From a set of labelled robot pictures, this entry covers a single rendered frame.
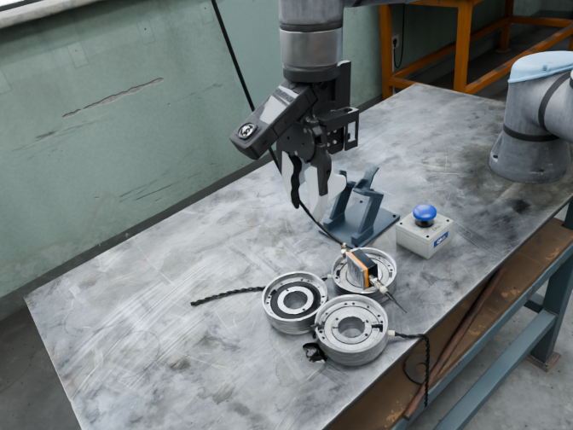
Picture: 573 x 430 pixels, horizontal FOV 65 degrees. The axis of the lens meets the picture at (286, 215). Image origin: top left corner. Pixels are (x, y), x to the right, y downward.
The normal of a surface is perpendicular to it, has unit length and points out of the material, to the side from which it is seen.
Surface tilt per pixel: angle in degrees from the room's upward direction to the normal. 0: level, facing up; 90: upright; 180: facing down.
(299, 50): 83
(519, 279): 0
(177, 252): 0
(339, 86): 90
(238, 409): 0
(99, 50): 90
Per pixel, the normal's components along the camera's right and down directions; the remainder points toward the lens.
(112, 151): 0.62, 0.38
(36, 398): -0.16, -0.80
